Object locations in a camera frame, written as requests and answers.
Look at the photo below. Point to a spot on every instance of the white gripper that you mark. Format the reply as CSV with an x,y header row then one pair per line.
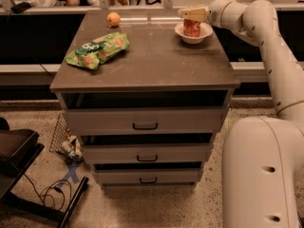
x,y
216,13

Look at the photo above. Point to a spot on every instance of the orange soda can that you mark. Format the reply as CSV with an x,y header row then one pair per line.
x,y
191,28

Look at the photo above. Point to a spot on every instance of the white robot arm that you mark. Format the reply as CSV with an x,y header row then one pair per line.
x,y
261,154

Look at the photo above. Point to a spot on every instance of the white paper bowl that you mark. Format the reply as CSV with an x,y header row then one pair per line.
x,y
205,31

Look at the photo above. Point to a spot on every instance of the orange fruit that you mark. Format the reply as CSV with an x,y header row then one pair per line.
x,y
113,19

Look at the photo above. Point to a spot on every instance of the grey drawer cabinet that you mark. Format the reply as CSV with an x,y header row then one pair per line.
x,y
158,71

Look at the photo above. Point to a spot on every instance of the green snack bag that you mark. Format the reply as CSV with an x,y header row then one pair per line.
x,y
98,51

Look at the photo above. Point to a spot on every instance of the middle grey drawer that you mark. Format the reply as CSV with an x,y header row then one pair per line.
x,y
146,153

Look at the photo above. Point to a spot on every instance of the grey drawer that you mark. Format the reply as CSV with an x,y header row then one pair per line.
x,y
86,122
146,153
147,176

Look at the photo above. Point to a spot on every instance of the top grey drawer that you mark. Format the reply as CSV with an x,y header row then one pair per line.
x,y
86,122

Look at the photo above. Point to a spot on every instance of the bottom grey drawer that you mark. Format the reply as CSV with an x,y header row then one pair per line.
x,y
147,176

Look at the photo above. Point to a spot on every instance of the blue tape cross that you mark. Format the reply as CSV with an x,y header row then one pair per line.
x,y
71,173

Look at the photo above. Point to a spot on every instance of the wire mesh basket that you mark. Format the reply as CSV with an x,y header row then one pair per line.
x,y
64,144

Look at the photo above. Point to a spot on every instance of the black cart frame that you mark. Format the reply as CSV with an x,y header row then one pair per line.
x,y
19,149

